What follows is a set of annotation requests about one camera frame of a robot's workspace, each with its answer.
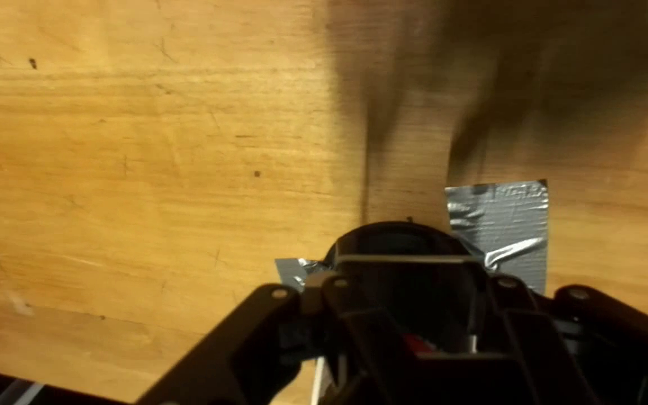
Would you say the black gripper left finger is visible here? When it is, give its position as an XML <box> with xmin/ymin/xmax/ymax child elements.
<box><xmin>134</xmin><ymin>280</ymin><xmax>385</xmax><ymax>405</ymax></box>

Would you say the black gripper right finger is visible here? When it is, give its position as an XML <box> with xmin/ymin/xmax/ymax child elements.
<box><xmin>479</xmin><ymin>274</ymin><xmax>648</xmax><ymax>405</ymax></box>

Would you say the grey duct tape patch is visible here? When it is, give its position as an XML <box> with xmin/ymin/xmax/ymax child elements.
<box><xmin>274</xmin><ymin>179</ymin><xmax>548</xmax><ymax>297</ymax></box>

